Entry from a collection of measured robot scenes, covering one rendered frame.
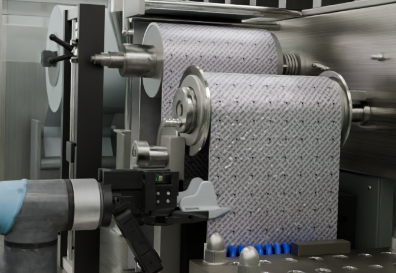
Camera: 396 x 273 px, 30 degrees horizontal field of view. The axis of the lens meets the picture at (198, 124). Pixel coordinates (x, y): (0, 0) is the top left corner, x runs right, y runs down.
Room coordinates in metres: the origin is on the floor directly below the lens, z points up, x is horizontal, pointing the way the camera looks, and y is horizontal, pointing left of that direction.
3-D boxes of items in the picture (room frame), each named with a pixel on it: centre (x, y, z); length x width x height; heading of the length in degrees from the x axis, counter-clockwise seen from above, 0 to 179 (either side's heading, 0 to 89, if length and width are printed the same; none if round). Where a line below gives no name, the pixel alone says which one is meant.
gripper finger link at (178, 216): (1.11, 0.02, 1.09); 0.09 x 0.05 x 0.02; 110
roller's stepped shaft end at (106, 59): (1.41, 0.18, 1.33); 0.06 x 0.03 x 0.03; 111
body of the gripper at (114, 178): (1.11, 0.09, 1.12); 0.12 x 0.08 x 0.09; 111
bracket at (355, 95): (1.31, -0.27, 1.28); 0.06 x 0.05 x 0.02; 111
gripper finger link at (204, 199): (1.13, -0.02, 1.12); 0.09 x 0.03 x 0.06; 110
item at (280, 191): (1.19, -0.13, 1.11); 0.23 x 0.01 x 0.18; 111
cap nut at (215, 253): (1.08, -0.03, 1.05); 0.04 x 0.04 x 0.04
